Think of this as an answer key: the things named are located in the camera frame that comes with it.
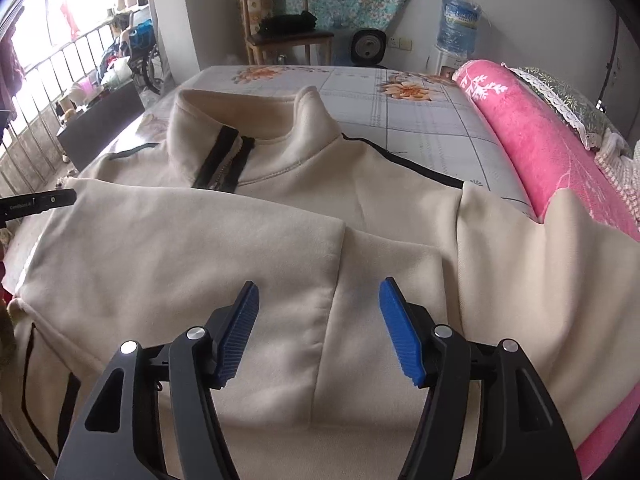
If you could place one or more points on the white knit blanket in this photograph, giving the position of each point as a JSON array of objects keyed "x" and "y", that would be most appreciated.
[{"x": 620, "y": 160}]

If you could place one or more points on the mauve hanging garment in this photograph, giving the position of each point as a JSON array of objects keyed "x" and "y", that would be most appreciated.
[{"x": 10, "y": 70}]

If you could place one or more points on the white wall socket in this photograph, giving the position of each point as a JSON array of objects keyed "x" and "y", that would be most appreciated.
[{"x": 400, "y": 44}]

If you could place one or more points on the red hanging garment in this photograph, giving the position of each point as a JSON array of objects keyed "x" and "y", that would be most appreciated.
[{"x": 71, "y": 17}]

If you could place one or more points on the wheelchair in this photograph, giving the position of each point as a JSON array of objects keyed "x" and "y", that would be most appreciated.
[{"x": 145, "y": 60}]

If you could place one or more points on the beige zip jacket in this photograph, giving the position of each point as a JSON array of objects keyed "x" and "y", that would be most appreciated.
[{"x": 200, "y": 250}]

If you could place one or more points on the wooden chair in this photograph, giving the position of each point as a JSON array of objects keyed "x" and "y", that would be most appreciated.
[{"x": 250, "y": 15}]

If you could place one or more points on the metal window railing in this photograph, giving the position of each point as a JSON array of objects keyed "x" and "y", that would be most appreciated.
[{"x": 50, "y": 75}]

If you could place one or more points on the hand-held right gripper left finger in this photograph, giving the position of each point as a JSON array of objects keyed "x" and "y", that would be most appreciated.
[{"x": 241, "y": 332}]

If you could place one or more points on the floral pillow with lace trim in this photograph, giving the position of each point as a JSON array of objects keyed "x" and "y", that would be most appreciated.
[{"x": 565, "y": 95}]

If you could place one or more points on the black cabinet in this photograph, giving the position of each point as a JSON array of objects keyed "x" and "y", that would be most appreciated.
[{"x": 100, "y": 125}]

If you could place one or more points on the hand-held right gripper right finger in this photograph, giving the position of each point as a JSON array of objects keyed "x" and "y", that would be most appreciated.
[{"x": 399, "y": 330}]

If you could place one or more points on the pink floral blanket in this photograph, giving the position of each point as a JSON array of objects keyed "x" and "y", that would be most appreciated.
[{"x": 540, "y": 150}]

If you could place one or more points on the black bag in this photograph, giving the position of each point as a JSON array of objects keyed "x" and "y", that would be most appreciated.
[{"x": 287, "y": 24}]

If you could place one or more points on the pile of household clutter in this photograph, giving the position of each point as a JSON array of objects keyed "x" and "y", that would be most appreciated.
[{"x": 112, "y": 67}]

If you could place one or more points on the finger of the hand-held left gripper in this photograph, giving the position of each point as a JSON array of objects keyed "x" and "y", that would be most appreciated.
[{"x": 45, "y": 202}]

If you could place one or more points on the white water dispenser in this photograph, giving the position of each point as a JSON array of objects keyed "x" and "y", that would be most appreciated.
[{"x": 445, "y": 62}]

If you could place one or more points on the black round fan heater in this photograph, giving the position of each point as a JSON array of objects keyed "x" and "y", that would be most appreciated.
[{"x": 369, "y": 47}]

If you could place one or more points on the floral bed sheet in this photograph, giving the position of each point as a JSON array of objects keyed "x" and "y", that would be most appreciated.
[{"x": 400, "y": 125}]

